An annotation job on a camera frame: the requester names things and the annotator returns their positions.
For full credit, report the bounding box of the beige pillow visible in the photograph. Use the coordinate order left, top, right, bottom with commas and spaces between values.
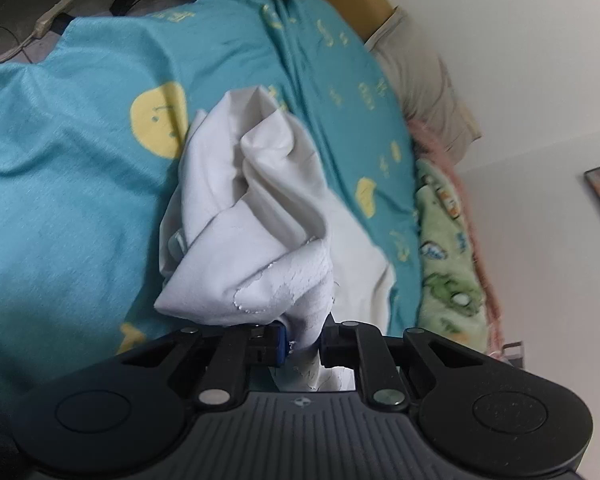
362, 6, 482, 163

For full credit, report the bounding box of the green printed blanket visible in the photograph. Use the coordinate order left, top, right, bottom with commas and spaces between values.
412, 157, 489, 351

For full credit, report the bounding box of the tan headboard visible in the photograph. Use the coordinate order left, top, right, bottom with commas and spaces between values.
316, 0, 399, 41

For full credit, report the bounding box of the white shirt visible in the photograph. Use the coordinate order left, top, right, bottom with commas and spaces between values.
154, 87, 397, 394

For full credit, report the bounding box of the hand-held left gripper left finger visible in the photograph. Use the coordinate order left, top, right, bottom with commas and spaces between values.
116, 324, 287, 411

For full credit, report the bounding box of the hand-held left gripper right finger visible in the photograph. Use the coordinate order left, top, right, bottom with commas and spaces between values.
320, 312, 487, 411

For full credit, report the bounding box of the white power strip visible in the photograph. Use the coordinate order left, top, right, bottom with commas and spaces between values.
34, 0, 77, 37

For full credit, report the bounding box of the teal printed bed sheet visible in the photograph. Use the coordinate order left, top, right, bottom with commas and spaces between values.
0, 0, 424, 397

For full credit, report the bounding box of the small metal bracket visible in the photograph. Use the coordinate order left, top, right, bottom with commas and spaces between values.
500, 342, 524, 366

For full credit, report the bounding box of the pink fuzzy blanket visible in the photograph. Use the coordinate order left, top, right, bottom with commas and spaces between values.
405, 115, 507, 361

